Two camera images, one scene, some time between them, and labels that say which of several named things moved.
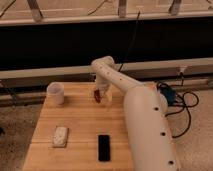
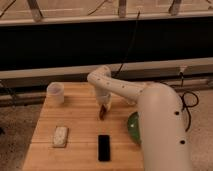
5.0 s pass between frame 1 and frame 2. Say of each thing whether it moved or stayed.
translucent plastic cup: stayed
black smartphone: stayed
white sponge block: stayed
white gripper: moved
